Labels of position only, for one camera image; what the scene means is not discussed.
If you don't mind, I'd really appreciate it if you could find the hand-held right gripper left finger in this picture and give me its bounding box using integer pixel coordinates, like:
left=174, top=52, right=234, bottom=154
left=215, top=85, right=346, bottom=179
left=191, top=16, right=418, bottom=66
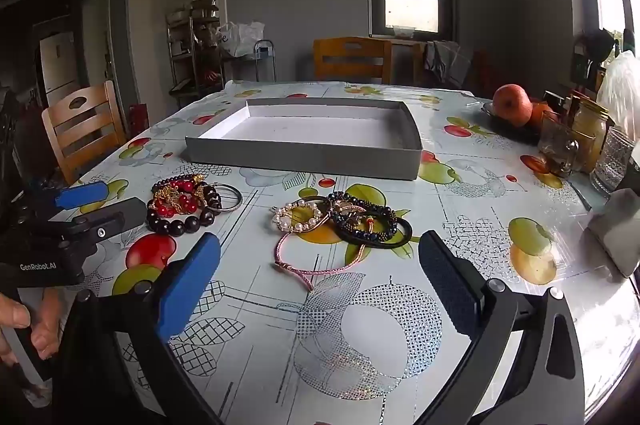
left=52, top=232, right=223, bottom=425

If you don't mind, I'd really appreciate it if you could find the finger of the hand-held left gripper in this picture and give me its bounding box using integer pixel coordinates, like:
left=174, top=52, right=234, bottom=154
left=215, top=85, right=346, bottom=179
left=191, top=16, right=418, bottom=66
left=21, top=181, right=110, bottom=217
left=47, top=197, right=147, bottom=252

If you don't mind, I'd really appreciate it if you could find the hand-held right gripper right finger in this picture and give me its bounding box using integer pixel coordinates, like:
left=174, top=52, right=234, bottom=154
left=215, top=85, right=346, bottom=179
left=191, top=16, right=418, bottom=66
left=416, top=230, right=587, bottom=425

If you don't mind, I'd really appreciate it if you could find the maroon bead bracelet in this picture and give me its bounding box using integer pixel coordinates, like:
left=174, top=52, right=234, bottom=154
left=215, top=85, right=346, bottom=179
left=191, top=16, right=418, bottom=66
left=151, top=173, right=207, bottom=194

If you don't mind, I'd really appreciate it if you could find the red bead gold chain necklace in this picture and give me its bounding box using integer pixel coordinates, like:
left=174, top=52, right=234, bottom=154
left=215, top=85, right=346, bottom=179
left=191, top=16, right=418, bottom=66
left=152, top=185, right=202, bottom=219

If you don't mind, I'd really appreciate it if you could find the silver bangle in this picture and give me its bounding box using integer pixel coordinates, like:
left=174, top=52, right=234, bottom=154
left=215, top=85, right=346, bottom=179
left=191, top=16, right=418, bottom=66
left=202, top=183, right=244, bottom=212

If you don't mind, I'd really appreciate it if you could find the dark blue bead bracelet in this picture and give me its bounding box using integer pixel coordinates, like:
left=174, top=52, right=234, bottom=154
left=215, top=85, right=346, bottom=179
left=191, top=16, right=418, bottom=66
left=327, top=191, right=401, bottom=242

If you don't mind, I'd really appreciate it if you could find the pearl ring brooch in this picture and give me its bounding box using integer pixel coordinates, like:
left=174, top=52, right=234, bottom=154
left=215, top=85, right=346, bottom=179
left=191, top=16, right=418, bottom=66
left=271, top=201, right=324, bottom=235

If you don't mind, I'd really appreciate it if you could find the grey cardboard box tray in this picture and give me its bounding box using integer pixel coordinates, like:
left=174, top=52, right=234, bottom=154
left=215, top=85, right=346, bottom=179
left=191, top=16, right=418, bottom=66
left=185, top=97, right=425, bottom=182

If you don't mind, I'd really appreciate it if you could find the person's left hand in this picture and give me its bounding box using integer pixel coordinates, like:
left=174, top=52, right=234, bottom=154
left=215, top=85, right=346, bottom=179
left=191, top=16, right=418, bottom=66
left=0, top=292, right=65, bottom=367

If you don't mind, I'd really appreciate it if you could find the red container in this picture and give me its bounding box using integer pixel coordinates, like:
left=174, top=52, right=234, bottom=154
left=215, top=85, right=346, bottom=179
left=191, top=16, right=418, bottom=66
left=129, top=103, right=150, bottom=138

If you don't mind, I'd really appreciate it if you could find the refrigerator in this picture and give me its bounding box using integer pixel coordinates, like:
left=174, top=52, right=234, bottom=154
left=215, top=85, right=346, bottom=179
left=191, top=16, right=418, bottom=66
left=39, top=31, right=81, bottom=106

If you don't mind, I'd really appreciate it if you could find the dark plate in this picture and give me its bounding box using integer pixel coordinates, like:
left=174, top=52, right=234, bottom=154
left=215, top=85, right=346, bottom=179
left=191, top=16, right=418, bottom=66
left=481, top=101, right=544, bottom=144

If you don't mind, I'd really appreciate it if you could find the metal shelf rack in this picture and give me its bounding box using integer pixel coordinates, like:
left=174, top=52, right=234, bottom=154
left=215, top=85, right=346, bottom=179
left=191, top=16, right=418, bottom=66
left=166, top=0, right=227, bottom=106

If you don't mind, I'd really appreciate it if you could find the glass mug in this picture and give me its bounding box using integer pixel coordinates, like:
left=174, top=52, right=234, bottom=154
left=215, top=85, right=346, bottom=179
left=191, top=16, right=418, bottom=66
left=537, top=112, right=592, bottom=178

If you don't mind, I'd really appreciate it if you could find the red apple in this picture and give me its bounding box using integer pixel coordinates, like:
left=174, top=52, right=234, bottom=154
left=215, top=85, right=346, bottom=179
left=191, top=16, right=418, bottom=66
left=492, top=84, right=534, bottom=128

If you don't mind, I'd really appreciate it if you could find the orange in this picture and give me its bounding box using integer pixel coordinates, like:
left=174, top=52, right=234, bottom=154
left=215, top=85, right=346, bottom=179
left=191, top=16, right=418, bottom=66
left=528, top=102, right=557, bottom=129

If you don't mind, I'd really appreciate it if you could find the patterned glass tumbler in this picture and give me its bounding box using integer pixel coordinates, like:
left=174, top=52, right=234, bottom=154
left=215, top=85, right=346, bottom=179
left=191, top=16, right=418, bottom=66
left=590, top=126, right=637, bottom=196

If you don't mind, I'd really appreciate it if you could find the glass jar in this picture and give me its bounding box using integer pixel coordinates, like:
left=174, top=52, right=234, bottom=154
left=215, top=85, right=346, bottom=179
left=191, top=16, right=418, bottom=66
left=571, top=97, right=612, bottom=174

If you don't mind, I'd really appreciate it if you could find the white plastic bag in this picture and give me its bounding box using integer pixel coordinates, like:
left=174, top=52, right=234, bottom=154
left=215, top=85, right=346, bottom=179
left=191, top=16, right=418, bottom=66
left=217, top=21, right=266, bottom=58

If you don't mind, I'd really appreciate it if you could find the wooden chair with clothes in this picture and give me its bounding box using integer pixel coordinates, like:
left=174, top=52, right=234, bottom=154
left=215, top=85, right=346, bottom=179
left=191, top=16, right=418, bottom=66
left=412, top=40, right=482, bottom=88

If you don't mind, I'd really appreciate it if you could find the grey clothing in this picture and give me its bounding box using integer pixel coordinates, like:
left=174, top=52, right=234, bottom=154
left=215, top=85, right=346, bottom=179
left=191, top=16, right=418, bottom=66
left=425, top=40, right=472, bottom=86

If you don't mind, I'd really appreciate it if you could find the large translucent plastic bag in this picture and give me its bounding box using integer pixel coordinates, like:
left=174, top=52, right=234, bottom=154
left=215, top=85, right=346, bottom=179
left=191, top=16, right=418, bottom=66
left=597, top=50, right=640, bottom=132

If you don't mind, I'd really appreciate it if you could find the dark flower bouquet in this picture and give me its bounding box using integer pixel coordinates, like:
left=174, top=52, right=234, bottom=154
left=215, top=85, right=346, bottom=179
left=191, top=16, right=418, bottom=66
left=572, top=27, right=617, bottom=80

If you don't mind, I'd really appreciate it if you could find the large black bead bracelet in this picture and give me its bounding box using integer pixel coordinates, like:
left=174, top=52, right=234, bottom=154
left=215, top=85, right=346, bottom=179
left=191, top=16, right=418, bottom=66
left=146, top=185, right=223, bottom=236

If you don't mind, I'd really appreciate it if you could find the pink cord bracelet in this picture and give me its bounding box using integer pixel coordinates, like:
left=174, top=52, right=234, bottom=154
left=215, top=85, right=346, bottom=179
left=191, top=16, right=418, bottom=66
left=273, top=232, right=354, bottom=291

